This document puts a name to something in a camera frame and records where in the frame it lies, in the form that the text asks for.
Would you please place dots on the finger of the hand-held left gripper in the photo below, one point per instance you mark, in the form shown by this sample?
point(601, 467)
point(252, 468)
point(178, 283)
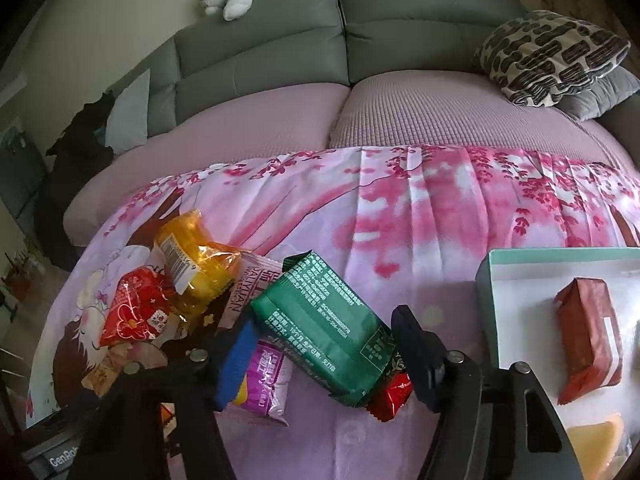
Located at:
point(414, 355)
point(239, 360)

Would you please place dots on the green snack packet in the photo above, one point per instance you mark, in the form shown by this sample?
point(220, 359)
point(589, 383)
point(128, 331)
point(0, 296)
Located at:
point(320, 320)

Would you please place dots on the teal cardboard box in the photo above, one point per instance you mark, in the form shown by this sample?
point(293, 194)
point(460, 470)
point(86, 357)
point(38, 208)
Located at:
point(520, 310)

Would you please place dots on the purple white snack packet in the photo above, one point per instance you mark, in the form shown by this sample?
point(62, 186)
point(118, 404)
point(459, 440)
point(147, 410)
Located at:
point(267, 380)

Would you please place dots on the small dark red snack packet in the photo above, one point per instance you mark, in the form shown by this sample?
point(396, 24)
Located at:
point(392, 395)

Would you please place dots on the white pink snack packet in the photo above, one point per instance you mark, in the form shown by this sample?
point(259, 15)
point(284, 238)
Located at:
point(255, 285)

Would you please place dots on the red flower print snack packet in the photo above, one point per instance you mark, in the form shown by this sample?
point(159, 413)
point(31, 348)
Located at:
point(132, 315)

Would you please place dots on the pink floral printed blanket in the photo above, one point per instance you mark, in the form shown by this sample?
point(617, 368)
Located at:
point(400, 220)

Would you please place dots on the red stool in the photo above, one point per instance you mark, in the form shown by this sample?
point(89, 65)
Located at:
point(17, 282)

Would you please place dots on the red white snack packet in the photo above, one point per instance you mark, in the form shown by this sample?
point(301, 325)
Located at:
point(590, 335)

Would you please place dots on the pale yellow snack packet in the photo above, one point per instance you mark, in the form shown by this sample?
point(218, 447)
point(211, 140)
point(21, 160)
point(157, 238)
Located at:
point(595, 442)

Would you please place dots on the pink sofa cover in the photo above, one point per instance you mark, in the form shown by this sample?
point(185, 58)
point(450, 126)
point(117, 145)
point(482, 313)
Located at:
point(425, 115)

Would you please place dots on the black cloth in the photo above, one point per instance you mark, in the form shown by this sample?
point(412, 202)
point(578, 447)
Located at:
point(75, 170)

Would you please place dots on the light blue pillow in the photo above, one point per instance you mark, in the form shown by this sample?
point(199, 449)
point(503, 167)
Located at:
point(129, 115)

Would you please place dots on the grey cabinet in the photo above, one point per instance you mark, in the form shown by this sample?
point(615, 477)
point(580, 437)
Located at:
point(20, 175)

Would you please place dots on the grey pillow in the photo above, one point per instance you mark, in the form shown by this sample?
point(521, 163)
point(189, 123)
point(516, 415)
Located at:
point(600, 97)

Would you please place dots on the black white patterned pillow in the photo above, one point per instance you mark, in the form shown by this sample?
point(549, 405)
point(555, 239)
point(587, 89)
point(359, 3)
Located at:
point(550, 55)

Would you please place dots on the grey sofa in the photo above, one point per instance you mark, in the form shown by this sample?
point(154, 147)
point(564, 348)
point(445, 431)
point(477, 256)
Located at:
point(300, 35)

